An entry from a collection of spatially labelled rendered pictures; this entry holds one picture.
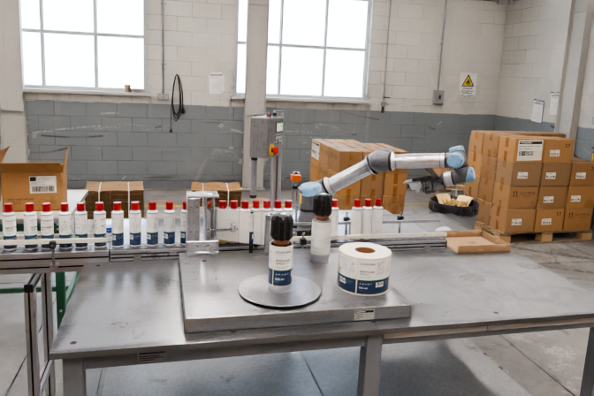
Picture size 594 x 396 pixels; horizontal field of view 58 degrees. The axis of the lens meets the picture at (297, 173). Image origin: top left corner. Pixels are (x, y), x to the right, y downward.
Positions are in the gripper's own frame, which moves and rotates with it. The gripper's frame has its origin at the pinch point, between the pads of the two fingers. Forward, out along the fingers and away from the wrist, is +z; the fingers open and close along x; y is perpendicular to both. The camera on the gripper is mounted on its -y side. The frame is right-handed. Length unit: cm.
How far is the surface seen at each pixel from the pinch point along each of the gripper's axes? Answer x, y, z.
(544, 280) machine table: -12, 59, -59
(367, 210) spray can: -31.2, 17.5, 12.8
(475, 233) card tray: 34, 28, -25
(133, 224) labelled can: -106, 20, 95
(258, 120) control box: -80, -23, 42
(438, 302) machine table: -63, 65, -24
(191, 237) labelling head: -96, 29, 70
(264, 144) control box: -76, -13, 42
